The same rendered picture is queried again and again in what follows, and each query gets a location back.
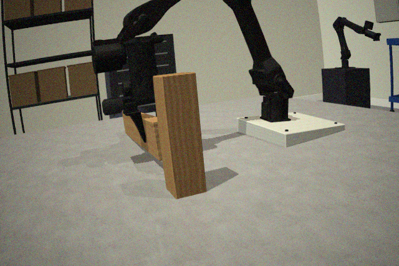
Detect wooden headboard post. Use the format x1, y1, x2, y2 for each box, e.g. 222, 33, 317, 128
153, 72, 207, 199

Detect long wooden board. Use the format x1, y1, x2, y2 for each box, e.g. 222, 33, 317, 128
123, 112, 162, 160

